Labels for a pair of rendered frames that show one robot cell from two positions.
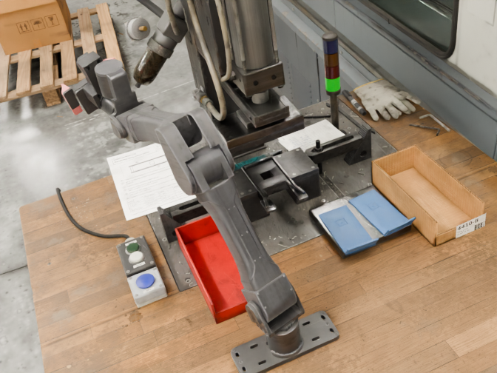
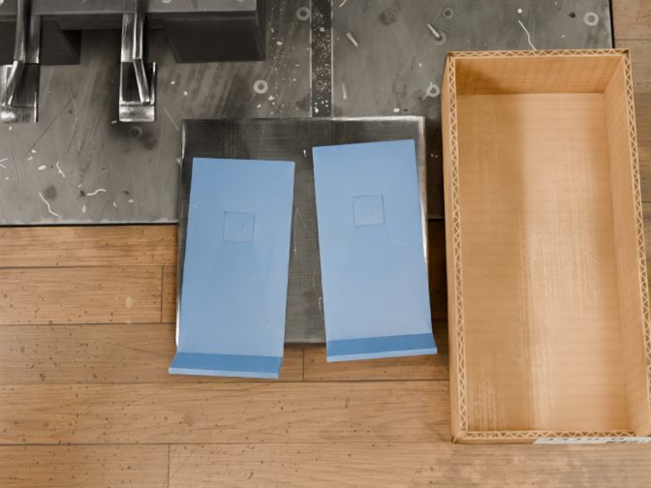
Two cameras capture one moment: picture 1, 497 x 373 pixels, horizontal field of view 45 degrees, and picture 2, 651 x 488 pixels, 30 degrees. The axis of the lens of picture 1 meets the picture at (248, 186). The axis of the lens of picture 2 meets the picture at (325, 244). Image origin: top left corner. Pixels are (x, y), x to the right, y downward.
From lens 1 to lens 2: 86 cm
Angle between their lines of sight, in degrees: 38
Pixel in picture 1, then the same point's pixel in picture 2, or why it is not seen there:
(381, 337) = not seen: outside the picture
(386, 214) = (382, 267)
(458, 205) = (621, 329)
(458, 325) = not seen: outside the picture
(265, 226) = (44, 105)
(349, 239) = (220, 306)
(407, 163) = (584, 83)
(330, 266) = (133, 355)
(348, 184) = (372, 58)
